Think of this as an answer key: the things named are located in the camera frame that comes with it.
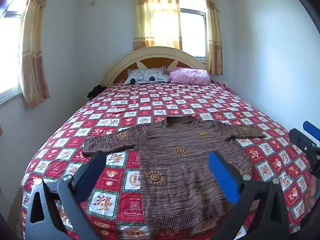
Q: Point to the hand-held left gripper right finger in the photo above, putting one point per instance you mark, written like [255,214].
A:
[222,177]

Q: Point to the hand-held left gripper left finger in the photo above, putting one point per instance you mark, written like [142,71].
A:
[96,163]

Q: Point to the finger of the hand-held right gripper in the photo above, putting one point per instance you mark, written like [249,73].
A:
[300,138]
[312,130]

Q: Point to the brown knit sweater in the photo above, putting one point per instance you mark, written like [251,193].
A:
[187,170]

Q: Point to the red checked printed bedspread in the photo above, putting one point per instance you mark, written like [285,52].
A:
[112,120]

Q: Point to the dark cloth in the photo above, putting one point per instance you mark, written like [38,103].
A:
[96,91]

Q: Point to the grey patterned pillow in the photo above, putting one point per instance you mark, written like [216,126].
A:
[147,76]

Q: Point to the pink pillow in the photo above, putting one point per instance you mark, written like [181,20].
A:
[188,76]

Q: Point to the cream wooden headboard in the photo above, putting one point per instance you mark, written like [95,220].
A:
[160,60]

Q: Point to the wide yellow curtain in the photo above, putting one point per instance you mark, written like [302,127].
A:
[32,55]

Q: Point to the narrow yellow curtain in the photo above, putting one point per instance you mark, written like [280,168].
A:
[215,30]

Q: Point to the side window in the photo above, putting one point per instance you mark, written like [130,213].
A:
[10,55]

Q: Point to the window behind headboard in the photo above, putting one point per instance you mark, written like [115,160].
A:
[192,30]

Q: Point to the sunlit yellow curtain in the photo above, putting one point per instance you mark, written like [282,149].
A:
[156,15]

